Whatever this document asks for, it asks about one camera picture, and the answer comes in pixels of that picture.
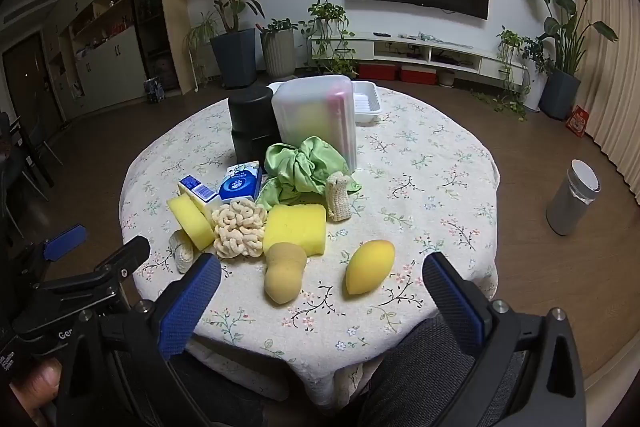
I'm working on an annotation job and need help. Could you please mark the beige curtain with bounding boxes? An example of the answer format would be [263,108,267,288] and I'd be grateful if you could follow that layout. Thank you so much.
[572,0,640,212]

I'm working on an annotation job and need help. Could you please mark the tan gourd-shaped makeup sponge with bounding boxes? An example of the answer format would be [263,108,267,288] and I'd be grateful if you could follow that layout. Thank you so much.
[263,243,307,305]

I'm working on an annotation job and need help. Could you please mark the grey trash can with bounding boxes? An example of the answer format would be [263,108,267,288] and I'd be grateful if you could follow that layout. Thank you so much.
[546,159,601,236]

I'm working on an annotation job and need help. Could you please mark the green cloth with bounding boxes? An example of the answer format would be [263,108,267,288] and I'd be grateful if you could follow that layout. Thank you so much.
[261,136,362,211]

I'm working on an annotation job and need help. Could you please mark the translucent plastic container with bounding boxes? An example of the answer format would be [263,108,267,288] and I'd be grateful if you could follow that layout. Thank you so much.
[271,75,358,172]

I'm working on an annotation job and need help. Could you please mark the trailing plant on stand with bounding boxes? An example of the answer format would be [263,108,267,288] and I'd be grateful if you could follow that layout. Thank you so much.
[495,26,533,120]

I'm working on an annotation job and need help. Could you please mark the cream chenille sponge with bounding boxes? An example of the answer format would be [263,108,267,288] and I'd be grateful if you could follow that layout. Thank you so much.
[211,198,268,260]

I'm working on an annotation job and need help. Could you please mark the red paper bag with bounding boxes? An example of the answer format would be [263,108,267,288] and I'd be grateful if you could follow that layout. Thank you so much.
[565,105,591,138]

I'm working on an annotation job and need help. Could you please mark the dark wooden door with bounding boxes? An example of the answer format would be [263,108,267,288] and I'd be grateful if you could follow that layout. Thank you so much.
[2,32,53,122]

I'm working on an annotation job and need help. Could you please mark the trailing pothos plant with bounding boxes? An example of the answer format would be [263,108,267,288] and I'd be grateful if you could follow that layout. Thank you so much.
[300,0,358,78]

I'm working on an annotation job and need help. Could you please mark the tall plant in dark pot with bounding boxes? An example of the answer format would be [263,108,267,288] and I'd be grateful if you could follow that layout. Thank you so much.
[182,0,266,88]

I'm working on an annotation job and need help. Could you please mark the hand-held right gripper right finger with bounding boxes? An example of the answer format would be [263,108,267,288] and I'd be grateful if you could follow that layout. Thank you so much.
[421,251,587,427]

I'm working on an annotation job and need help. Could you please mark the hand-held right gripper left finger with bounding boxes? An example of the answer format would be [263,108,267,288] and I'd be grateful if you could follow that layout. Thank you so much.
[54,253,223,427]

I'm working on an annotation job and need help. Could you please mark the white wall cabinet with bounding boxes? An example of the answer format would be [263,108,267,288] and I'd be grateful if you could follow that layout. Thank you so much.
[42,0,151,118]

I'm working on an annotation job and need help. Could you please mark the red storage box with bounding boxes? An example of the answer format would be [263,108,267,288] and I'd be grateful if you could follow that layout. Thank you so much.
[400,66,440,84]
[358,63,399,81]

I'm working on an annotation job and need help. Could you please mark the white television stand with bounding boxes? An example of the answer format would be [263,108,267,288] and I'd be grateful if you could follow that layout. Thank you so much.
[307,32,538,90]

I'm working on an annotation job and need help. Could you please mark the plant in white ribbed pot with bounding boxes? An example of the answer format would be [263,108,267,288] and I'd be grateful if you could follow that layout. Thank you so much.
[260,18,298,78]

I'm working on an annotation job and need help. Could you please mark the yellow and blue tissue pack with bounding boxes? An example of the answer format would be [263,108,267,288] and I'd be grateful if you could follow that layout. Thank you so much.
[178,175,221,218]

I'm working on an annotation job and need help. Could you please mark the large-leaf plant in dark pot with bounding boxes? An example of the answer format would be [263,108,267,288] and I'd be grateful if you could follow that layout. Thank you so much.
[512,0,620,120]

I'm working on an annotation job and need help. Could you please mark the dark glass cabinet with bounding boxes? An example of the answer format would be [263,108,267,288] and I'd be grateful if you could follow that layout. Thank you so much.
[127,0,181,92]

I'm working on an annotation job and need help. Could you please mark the floral tablecloth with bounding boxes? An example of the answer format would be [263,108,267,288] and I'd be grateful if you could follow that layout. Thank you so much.
[119,86,501,410]

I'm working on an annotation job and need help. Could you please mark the rectangular yellow sponge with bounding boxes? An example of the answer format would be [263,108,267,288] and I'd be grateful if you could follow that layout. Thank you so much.
[262,203,328,258]

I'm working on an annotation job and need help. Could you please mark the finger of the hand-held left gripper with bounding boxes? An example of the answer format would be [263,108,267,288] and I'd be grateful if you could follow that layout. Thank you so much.
[5,223,89,275]
[14,235,152,334]

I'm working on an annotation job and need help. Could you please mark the yellow mango-shaped makeup sponge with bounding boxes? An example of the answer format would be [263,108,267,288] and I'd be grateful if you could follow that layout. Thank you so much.
[344,239,396,299]

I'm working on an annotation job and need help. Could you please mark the cream crochet scrubber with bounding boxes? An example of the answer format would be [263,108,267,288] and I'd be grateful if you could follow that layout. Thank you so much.
[325,172,355,223]

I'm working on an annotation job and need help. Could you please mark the person's left hand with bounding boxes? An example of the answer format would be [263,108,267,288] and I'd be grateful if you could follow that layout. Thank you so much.
[10,357,64,414]

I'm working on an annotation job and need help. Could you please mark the black cylindrical container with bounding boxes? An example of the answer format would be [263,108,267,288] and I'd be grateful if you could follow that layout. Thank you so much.
[227,88,281,162]

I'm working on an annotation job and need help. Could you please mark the white ribbed plastic tray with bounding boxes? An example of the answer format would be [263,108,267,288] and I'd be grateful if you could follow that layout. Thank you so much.
[267,79,383,126]

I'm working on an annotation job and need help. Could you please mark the blue and white tissue pack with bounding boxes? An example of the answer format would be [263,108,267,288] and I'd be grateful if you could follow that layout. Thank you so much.
[218,161,263,208]

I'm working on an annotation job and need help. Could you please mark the white knit scrubber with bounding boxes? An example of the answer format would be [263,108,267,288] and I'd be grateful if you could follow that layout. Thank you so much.
[168,229,196,275]

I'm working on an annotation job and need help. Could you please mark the person's grey trouser leg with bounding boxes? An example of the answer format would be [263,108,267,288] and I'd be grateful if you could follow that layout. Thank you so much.
[360,312,531,427]

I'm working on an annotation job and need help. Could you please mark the dark chair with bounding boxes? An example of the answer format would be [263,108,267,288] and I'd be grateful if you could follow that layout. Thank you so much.
[0,112,63,238]

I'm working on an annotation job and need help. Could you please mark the thick yellow sponge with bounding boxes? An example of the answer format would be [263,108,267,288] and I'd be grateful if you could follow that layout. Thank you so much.
[166,194,217,253]

